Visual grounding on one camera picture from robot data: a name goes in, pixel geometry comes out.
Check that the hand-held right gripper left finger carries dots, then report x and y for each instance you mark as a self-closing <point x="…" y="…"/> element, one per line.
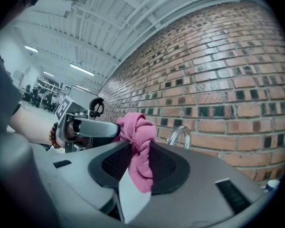
<point x="80" y="167"/>

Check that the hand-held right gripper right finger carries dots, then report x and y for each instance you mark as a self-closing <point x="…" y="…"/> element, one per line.
<point x="199" y="189"/>

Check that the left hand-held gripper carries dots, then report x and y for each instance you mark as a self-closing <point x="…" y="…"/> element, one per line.
<point x="63" y="108"/>

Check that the pink cloth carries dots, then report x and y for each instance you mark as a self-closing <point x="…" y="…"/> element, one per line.
<point x="140" y="132"/>

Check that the chrome faucet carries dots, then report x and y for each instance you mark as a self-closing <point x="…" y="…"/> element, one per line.
<point x="178" y="132"/>

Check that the person's left forearm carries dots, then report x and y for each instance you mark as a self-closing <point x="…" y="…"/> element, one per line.
<point x="31" y="127"/>

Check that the person's left hand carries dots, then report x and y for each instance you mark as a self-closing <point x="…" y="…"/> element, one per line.
<point x="73" y="129"/>

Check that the white board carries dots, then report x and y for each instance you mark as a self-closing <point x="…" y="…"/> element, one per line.
<point x="82" y="96"/>

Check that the ceiling light panel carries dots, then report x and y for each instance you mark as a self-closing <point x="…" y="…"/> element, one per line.
<point x="83" y="87"/>
<point x="82" y="69"/>
<point x="48" y="73"/>
<point x="31" y="49"/>

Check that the white ceramic sink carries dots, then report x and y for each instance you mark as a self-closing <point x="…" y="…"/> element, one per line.
<point x="133" y="203"/>

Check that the person's grey shirt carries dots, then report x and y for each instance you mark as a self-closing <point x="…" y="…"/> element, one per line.
<point x="4" y="139"/>

